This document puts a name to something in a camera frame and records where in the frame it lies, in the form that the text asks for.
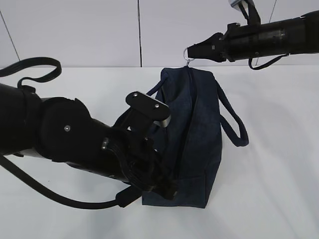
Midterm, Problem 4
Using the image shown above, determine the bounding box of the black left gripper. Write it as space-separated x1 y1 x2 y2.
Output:
102 129 178 200

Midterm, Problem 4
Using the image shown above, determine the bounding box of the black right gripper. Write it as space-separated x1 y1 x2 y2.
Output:
187 23 239 62

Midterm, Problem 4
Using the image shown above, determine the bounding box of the navy blue lunch bag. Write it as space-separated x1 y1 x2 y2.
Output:
142 66 249 208

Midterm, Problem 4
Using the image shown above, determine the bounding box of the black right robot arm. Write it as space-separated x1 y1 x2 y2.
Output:
187 11 319 62

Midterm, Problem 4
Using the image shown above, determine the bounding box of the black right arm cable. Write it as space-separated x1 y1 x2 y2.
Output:
248 53 290 70

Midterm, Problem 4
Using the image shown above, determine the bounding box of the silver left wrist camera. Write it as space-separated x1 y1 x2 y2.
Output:
126 91 171 128

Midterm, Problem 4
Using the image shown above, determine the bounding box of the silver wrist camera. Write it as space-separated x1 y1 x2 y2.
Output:
228 0 255 11
126 91 171 128

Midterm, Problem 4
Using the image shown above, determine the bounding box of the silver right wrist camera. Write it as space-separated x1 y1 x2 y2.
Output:
228 0 255 11

